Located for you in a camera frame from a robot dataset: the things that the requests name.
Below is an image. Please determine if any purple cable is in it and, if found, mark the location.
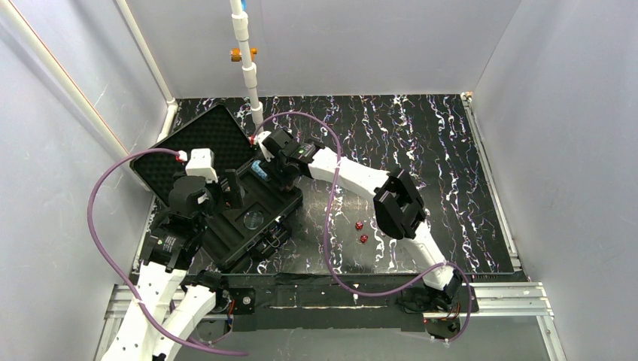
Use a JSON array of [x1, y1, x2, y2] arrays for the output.
[[87, 147, 249, 358], [251, 111, 473, 344]]

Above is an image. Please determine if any clear round dealer button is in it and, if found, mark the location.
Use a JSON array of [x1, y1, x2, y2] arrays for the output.
[[243, 211, 264, 230]]

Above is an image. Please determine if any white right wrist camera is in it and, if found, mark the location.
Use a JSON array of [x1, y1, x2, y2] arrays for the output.
[[250, 131, 274, 162]]

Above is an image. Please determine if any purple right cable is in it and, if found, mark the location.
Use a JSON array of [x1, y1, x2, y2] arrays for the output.
[[251, 111, 473, 344]]

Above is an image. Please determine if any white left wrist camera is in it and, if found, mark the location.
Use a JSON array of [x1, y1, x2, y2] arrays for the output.
[[185, 148, 218, 184]]

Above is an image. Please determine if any white corner pipe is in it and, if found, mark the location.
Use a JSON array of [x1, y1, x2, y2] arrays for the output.
[[115, 0, 179, 142]]

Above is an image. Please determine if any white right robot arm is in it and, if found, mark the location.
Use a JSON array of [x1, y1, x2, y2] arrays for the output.
[[251, 129, 463, 303]]

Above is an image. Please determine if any white pvc pole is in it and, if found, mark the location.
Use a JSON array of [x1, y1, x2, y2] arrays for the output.
[[230, 0, 264, 131]]

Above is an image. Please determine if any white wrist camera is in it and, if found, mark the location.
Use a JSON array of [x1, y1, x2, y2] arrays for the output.
[[250, 131, 274, 162], [185, 148, 218, 184]]

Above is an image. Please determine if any black poker set case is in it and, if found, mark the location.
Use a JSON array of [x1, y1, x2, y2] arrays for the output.
[[130, 104, 303, 273]]

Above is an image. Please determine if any blue poker chip stack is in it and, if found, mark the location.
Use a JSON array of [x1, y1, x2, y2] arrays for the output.
[[251, 160, 269, 181]]

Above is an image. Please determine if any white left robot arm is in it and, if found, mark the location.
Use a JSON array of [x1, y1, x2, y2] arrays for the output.
[[96, 166, 232, 360]]

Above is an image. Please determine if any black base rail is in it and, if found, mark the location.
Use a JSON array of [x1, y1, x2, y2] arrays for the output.
[[217, 273, 479, 338]]

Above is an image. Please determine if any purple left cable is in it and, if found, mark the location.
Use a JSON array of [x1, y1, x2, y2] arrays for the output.
[[87, 147, 249, 358]]

